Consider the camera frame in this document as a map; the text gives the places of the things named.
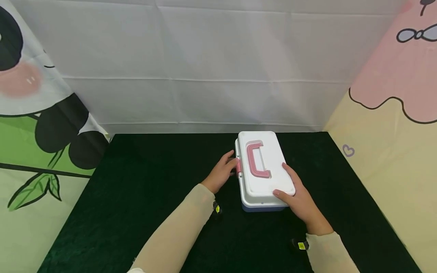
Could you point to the person's left hand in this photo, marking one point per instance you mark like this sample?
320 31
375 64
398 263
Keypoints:
218 175

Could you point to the person's right hand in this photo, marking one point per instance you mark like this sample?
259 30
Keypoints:
304 204

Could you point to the person's right forearm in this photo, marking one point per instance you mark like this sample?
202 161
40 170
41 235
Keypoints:
329 254

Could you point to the person's left forearm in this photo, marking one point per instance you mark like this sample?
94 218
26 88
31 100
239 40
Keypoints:
177 231

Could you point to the black wrist band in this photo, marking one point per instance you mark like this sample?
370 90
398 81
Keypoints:
299 245
216 209

